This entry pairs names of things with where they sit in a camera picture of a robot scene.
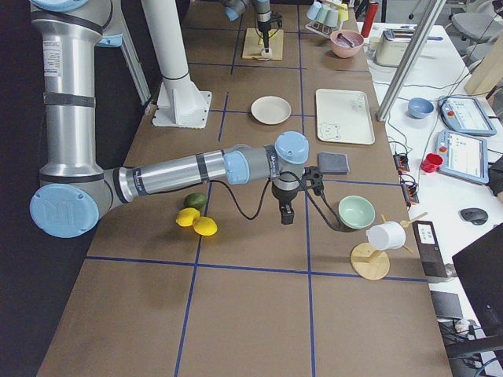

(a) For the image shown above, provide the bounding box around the black monitor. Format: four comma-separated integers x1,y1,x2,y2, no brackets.
446,225,502,361

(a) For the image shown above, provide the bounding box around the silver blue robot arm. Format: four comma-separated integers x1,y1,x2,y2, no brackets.
30,1,322,238
220,0,283,54

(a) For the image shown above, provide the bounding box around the upper teach pendant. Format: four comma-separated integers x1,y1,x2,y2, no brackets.
438,95,497,137

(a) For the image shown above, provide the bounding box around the wooden mug stand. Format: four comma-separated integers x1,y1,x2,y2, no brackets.
351,212,428,280

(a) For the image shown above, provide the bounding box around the aluminium frame post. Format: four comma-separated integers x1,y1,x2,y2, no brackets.
376,0,446,122

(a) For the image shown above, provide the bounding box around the bamboo cutting board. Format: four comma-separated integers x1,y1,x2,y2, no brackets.
241,28,284,60

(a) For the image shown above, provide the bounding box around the blue bowl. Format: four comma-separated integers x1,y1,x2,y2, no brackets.
407,97,435,119

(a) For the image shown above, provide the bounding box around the white bear tray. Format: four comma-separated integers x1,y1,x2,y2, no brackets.
315,89,375,145

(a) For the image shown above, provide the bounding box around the red cup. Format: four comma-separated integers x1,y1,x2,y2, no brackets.
420,153,443,173

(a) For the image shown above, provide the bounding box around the orange black power strip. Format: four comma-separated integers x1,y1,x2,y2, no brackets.
393,153,419,208

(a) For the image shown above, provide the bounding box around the metal scoop in bowl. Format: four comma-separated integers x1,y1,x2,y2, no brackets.
337,34,354,47

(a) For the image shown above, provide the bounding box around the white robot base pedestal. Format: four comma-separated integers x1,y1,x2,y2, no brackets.
141,0,212,129

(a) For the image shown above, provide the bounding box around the lower teach pendant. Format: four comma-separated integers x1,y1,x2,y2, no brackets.
435,130,489,185

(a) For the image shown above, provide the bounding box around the red bottle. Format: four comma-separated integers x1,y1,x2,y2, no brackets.
361,1,379,38

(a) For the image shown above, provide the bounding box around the grey folded cloth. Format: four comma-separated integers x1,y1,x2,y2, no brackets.
318,152,350,175

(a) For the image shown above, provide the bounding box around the black computer mouse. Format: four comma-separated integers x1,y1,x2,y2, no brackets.
459,207,489,225

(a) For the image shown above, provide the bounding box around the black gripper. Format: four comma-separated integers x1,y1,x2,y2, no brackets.
257,14,283,49
272,166,324,225

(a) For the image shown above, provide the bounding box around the white steamed bun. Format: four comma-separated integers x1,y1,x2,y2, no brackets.
260,48,273,59

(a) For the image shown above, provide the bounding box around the teach pendant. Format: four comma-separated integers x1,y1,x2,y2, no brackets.
438,95,497,137
435,130,489,185

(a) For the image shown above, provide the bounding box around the green avocado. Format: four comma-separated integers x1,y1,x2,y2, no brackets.
183,192,208,210

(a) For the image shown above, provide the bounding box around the white mug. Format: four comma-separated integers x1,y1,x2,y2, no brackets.
365,221,406,251

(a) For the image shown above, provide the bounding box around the black box with label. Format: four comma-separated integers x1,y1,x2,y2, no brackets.
413,221,448,280

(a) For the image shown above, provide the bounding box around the mint green bowl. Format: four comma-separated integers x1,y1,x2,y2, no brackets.
338,196,376,229

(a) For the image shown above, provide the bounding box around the yellow lemon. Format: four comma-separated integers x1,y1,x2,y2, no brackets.
175,207,200,227
193,216,218,236

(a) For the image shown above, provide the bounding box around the pastel cups rack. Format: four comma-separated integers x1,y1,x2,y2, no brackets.
306,0,349,38

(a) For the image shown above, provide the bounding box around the white toaster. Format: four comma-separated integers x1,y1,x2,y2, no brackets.
374,29,414,68

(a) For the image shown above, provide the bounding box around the cream round plate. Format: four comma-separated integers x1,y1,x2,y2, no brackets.
251,96,292,125

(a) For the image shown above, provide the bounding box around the pink bowl with ice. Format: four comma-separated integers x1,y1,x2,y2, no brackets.
330,29,364,58

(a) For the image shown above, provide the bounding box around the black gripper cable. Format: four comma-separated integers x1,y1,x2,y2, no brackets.
204,170,347,232

